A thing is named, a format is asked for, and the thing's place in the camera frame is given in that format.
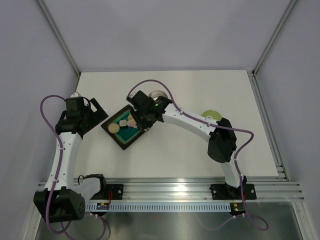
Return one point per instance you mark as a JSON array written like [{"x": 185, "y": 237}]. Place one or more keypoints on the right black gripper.
[{"x": 142, "y": 125}]

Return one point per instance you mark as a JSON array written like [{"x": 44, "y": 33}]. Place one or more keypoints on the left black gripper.
[{"x": 98, "y": 116}]

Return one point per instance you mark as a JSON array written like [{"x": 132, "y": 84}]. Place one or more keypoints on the dark square teal plate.
[{"x": 126, "y": 135}]

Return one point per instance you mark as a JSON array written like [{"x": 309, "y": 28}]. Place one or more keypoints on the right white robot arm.
[{"x": 219, "y": 135}]

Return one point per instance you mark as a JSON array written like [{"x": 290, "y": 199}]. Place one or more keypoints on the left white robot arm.
[{"x": 61, "y": 200}]

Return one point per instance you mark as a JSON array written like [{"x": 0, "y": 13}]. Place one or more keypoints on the round metal lunch tin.
[{"x": 157, "y": 93}]

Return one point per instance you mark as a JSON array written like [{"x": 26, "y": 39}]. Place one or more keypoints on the round bun top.
[{"x": 131, "y": 118}]

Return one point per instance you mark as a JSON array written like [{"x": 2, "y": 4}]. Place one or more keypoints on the round bun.
[
  {"x": 131, "y": 118},
  {"x": 113, "y": 128}
]

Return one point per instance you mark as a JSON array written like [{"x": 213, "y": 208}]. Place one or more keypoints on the round bun left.
[{"x": 113, "y": 128}]

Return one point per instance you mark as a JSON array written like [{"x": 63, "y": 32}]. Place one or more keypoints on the small tofu cube upper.
[{"x": 122, "y": 123}]

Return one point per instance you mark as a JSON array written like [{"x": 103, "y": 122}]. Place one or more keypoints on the green round lid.
[{"x": 212, "y": 114}]

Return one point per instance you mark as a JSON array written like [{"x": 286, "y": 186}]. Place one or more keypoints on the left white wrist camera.
[{"x": 75, "y": 95}]

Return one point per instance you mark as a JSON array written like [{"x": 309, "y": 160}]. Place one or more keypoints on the left black base bracket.
[{"x": 115, "y": 191}]

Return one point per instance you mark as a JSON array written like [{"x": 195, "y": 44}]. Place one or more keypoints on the black base bracket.
[
  {"x": 115, "y": 191},
  {"x": 225, "y": 192}
]

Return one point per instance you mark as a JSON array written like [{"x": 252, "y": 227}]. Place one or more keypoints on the aluminium mounting rail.
[{"x": 188, "y": 195}]

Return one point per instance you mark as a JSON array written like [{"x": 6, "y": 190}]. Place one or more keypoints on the right black base bracket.
[{"x": 225, "y": 192}]

